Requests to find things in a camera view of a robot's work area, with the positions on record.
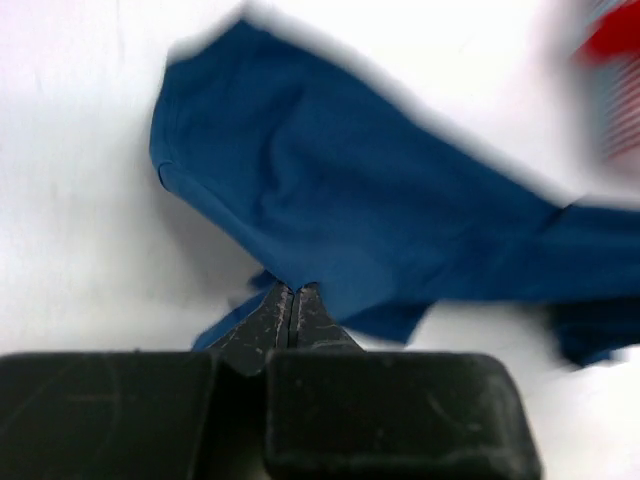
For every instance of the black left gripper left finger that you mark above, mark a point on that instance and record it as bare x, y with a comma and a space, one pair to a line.
246, 346

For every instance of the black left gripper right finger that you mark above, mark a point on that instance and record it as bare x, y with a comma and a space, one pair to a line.
311, 327

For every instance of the dark blue t shirt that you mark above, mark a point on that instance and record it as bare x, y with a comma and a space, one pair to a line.
322, 180

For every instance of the white perforated plastic basket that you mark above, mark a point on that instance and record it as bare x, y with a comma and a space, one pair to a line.
613, 88

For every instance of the red t shirt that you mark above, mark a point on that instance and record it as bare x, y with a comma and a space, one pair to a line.
614, 34

